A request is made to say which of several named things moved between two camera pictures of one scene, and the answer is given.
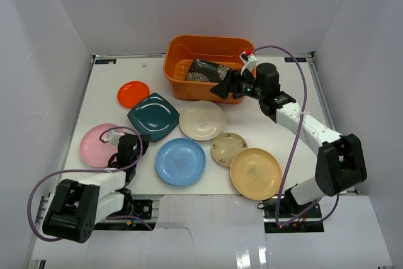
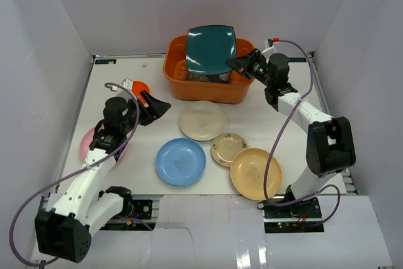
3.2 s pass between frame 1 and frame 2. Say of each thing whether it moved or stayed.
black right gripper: moved
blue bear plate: stayed
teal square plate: moved
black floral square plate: stayed
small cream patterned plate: stayed
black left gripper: moved
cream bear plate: stayed
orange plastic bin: stayed
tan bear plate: stayed
